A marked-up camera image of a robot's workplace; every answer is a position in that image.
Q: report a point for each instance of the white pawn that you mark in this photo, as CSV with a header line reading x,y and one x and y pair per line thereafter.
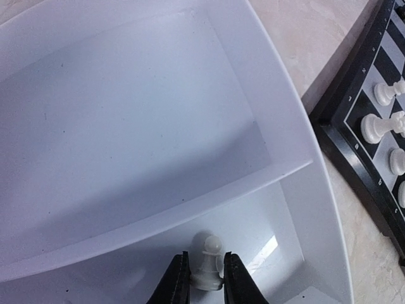
x,y
205,276

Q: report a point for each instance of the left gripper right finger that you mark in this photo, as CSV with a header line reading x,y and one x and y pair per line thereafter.
x,y
239,286

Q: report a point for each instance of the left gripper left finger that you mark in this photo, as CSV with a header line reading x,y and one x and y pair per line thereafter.
x,y
174,286

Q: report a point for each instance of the white divided plastic tray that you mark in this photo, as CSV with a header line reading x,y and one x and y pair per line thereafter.
x,y
136,131

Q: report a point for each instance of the black white chess board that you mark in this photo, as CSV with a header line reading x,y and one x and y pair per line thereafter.
x,y
359,121

